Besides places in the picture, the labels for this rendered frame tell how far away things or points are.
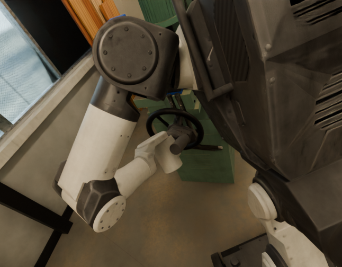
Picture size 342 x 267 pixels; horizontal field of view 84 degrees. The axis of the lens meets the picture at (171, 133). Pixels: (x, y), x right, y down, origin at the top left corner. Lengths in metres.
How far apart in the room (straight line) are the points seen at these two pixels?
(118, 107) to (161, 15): 0.67
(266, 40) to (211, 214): 1.42
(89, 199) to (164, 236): 1.26
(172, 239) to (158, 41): 1.42
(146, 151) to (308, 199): 0.36
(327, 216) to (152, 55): 0.36
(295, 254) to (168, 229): 1.05
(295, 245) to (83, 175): 0.57
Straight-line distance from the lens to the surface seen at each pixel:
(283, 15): 0.23
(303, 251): 0.72
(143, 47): 0.28
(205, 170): 1.52
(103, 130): 0.33
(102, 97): 0.33
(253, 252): 1.28
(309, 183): 0.40
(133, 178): 0.48
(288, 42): 0.23
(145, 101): 1.10
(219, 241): 1.50
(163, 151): 0.57
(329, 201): 0.41
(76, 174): 0.36
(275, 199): 0.48
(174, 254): 1.54
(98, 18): 2.70
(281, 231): 0.63
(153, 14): 0.95
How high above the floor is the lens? 1.44
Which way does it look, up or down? 42 degrees down
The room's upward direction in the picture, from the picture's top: 24 degrees counter-clockwise
